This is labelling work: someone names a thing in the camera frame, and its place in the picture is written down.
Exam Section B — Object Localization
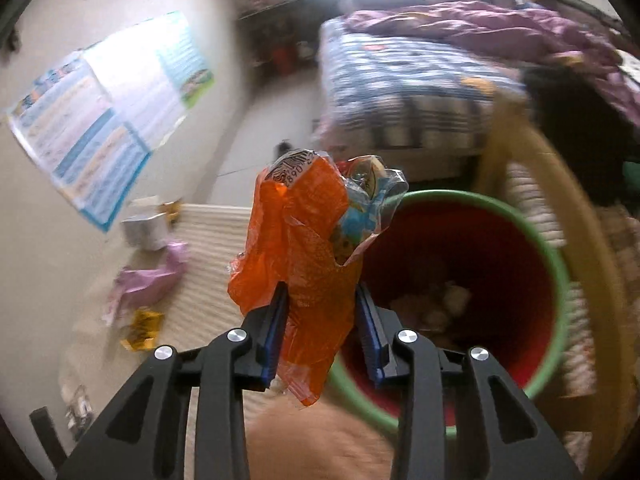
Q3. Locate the large blue wall poster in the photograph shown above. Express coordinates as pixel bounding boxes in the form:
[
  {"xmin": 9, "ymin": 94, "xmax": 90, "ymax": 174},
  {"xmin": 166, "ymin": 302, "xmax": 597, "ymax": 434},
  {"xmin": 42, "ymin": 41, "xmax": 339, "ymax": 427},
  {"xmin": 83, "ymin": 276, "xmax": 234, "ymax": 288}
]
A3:
[{"xmin": 7, "ymin": 52, "xmax": 152, "ymax": 233}]

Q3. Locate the purple quilt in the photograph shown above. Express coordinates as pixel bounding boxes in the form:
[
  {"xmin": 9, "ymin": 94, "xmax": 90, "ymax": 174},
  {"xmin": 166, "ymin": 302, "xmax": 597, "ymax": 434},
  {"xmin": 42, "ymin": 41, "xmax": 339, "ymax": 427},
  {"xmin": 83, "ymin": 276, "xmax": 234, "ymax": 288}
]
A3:
[{"xmin": 345, "ymin": 0, "xmax": 640, "ymax": 126}]

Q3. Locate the striped chair cushion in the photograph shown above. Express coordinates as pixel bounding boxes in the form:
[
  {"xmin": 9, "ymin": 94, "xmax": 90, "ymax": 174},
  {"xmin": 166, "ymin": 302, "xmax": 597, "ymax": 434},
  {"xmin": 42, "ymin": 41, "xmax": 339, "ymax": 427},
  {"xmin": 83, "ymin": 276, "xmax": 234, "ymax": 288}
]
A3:
[{"xmin": 505, "ymin": 165, "xmax": 640, "ymax": 466}]

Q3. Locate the beige striped tablecloth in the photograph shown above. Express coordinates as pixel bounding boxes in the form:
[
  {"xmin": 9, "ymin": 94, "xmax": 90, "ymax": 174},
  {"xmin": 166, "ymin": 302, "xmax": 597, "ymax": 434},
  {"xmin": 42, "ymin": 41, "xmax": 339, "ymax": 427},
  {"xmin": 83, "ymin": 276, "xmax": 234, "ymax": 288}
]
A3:
[{"xmin": 60, "ymin": 202, "xmax": 281, "ymax": 461}]

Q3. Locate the yellow paper packet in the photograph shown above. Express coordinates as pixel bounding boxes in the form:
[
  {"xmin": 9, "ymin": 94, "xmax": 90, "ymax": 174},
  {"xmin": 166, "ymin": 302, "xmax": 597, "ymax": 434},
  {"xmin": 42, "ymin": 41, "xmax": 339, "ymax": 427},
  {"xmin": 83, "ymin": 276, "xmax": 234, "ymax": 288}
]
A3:
[{"xmin": 120, "ymin": 307, "xmax": 166, "ymax": 352}]

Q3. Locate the red bucket green rim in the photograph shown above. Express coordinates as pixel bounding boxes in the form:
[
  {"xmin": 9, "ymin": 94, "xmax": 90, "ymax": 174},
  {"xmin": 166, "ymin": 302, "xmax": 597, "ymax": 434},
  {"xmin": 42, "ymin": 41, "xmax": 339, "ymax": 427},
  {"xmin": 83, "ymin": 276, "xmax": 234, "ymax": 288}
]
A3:
[{"xmin": 322, "ymin": 190, "xmax": 571, "ymax": 436}]

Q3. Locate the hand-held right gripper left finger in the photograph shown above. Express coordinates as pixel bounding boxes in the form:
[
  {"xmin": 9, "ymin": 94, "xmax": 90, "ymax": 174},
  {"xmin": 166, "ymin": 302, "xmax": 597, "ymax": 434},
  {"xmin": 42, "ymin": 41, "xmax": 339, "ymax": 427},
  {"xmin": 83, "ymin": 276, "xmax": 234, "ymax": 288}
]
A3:
[{"xmin": 56, "ymin": 281, "xmax": 290, "ymax": 480}]

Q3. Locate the red container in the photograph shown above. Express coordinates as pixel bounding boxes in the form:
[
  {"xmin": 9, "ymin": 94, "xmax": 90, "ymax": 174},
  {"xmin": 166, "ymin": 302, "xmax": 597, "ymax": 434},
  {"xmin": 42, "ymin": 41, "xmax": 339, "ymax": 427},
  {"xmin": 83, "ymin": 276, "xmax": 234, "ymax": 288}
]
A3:
[{"xmin": 272, "ymin": 45, "xmax": 296, "ymax": 76}]

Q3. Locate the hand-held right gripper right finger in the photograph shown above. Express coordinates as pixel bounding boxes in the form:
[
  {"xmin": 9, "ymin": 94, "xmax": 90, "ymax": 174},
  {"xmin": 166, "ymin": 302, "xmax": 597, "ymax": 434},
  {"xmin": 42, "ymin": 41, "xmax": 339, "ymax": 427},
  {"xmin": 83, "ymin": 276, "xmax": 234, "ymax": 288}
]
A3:
[{"xmin": 354, "ymin": 282, "xmax": 583, "ymax": 480}]

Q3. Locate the dark storage shelf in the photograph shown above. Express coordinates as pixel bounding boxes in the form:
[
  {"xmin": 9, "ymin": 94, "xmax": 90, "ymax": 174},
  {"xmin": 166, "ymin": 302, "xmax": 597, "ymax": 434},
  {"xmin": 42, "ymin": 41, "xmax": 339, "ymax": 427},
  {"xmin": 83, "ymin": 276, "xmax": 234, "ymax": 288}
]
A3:
[{"xmin": 235, "ymin": 0, "xmax": 326, "ymax": 81}]

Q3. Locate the pink plastic bag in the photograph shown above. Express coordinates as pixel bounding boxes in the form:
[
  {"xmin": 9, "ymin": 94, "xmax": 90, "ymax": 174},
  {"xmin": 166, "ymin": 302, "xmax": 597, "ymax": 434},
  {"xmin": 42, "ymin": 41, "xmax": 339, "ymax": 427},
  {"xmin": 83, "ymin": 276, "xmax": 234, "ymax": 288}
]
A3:
[{"xmin": 102, "ymin": 241, "xmax": 191, "ymax": 326}]

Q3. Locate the orange snack bag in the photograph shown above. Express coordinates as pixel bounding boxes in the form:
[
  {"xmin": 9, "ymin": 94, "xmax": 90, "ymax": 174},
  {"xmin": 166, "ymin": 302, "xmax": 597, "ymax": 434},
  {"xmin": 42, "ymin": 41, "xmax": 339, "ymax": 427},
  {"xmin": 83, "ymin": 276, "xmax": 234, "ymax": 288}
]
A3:
[{"xmin": 227, "ymin": 149, "xmax": 411, "ymax": 408}]

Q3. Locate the green picture wall poster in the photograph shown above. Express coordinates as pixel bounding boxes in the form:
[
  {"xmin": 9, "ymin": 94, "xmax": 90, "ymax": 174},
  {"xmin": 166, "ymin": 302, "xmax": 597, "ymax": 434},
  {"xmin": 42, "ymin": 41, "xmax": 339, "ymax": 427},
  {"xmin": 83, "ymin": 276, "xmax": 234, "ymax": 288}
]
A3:
[{"xmin": 157, "ymin": 10, "xmax": 216, "ymax": 109}]

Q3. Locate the black cloth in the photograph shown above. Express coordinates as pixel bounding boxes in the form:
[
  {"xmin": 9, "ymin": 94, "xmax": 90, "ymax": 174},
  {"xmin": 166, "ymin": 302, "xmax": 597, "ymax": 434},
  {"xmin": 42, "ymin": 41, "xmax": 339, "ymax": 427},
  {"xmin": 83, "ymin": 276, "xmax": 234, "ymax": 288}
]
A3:
[{"xmin": 525, "ymin": 60, "xmax": 640, "ymax": 206}]

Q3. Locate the white wall poster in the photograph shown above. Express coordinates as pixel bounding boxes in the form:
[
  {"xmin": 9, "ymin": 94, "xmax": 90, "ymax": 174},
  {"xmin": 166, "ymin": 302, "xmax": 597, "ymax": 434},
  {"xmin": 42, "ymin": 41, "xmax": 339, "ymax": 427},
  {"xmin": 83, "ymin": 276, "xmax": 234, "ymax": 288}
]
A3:
[{"xmin": 85, "ymin": 25, "xmax": 187, "ymax": 151}]

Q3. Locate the plaid bed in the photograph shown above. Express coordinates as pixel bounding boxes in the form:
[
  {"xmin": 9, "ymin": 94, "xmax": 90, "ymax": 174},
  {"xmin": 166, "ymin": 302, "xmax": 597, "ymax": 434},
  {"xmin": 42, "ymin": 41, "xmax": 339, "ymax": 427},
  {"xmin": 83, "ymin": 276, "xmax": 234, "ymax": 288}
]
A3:
[{"xmin": 312, "ymin": 0, "xmax": 640, "ymax": 161}]

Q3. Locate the silver foil wrapper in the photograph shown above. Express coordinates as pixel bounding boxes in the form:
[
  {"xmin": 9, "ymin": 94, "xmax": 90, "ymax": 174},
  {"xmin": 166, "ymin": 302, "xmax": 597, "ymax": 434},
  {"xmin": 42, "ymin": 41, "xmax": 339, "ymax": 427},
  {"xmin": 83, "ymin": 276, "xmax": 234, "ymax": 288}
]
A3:
[{"xmin": 65, "ymin": 385, "xmax": 96, "ymax": 433}]

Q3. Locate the white cardboard box blue label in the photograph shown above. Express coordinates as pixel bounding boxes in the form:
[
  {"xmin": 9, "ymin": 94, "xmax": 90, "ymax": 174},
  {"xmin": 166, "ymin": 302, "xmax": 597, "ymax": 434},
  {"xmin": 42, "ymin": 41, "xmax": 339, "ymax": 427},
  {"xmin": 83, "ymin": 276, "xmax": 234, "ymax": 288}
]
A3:
[{"xmin": 121, "ymin": 210, "xmax": 171, "ymax": 252}]

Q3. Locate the wooden chair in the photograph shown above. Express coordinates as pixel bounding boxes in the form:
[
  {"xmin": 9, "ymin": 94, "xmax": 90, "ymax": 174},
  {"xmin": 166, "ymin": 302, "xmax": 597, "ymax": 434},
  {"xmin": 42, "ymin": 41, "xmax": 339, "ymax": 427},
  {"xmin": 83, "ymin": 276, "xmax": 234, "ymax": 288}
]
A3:
[{"xmin": 472, "ymin": 92, "xmax": 631, "ymax": 436}]

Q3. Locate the white tissue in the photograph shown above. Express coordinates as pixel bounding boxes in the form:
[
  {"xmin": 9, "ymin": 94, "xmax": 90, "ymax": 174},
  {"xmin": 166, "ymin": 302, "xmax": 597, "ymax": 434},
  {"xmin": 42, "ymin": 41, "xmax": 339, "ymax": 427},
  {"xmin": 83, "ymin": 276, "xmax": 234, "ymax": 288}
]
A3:
[{"xmin": 390, "ymin": 280, "xmax": 473, "ymax": 336}]

